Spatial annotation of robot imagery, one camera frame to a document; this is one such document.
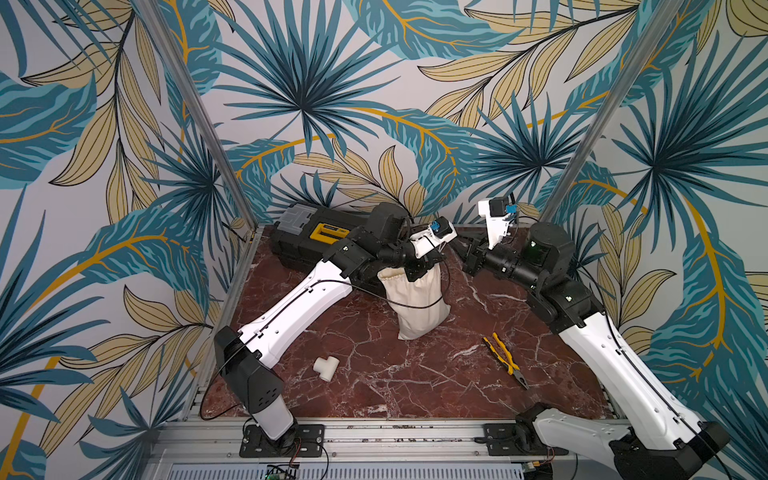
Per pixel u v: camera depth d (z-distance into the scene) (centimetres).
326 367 83
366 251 53
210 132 90
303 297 46
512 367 85
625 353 42
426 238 56
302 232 93
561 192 109
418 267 60
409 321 78
